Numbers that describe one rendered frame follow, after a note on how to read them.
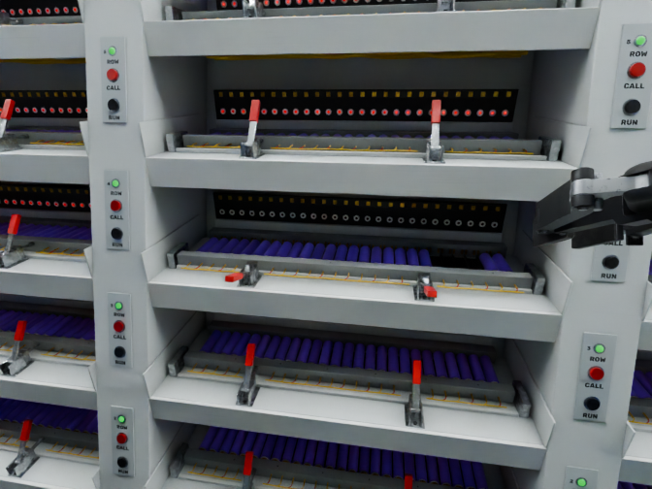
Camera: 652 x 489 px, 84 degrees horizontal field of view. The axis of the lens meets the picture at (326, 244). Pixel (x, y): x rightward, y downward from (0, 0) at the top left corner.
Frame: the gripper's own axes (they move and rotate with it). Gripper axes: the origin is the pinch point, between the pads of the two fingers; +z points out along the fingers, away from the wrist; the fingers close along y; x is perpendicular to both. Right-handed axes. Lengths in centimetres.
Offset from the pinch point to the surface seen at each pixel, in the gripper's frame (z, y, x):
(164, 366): 23, 54, 23
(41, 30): 7, 71, -28
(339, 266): 19.2, 24.4, 3.9
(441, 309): 15.8, 9.2, 9.2
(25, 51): 8, 75, -26
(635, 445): 22.1, -18.9, 26.3
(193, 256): 19, 49, 4
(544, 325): 16.5, -4.6, 10.3
